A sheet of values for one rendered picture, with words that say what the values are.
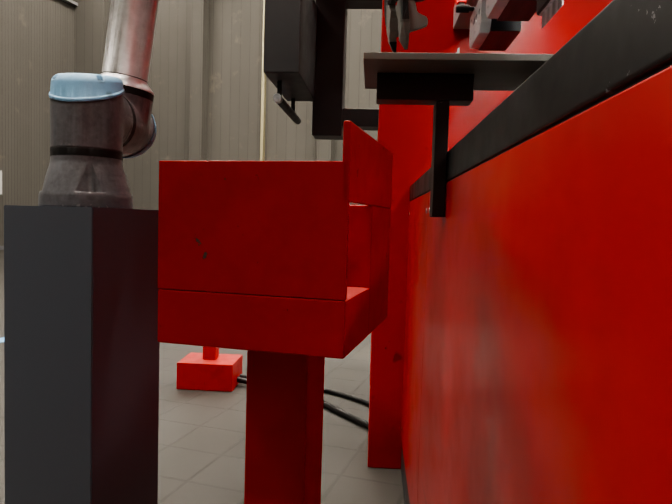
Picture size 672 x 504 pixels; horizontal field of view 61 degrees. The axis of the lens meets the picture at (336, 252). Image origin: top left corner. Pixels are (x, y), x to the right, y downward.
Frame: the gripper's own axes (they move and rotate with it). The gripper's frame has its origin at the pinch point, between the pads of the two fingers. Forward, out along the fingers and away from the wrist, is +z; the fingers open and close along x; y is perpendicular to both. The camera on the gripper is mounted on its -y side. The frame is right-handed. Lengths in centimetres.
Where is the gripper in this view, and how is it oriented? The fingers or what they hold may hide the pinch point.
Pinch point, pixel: (396, 44)
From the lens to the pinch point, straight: 124.5
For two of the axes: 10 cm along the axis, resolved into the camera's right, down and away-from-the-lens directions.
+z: 0.5, 9.7, 2.5
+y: 9.7, -1.1, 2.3
